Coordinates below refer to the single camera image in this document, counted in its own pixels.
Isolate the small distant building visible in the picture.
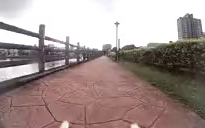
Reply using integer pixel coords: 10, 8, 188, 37
101, 43, 113, 53

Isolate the red stone-pattern path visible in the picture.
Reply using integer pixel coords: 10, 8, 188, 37
0, 55, 205, 128

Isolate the dark-roofed building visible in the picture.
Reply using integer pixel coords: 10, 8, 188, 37
121, 44, 138, 51

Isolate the low distant building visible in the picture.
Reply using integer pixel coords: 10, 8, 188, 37
146, 42, 169, 49

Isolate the robot's own part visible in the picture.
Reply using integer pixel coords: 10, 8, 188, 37
59, 120, 71, 128
129, 122, 141, 128

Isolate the green hedge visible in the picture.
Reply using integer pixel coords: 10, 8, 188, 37
118, 38, 205, 76

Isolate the grass strip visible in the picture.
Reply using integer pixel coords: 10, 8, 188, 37
118, 59, 205, 124

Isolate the grey concrete kerb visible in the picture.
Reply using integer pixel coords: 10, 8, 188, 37
0, 59, 98, 98

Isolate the river water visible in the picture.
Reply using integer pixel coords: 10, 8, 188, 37
0, 58, 78, 86

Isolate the tall grey building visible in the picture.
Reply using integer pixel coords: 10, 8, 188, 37
176, 13, 204, 41

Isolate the lamp post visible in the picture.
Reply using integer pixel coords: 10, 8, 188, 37
114, 21, 121, 63

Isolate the wooden post-and-rail fence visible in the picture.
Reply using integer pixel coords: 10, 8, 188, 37
0, 18, 104, 84

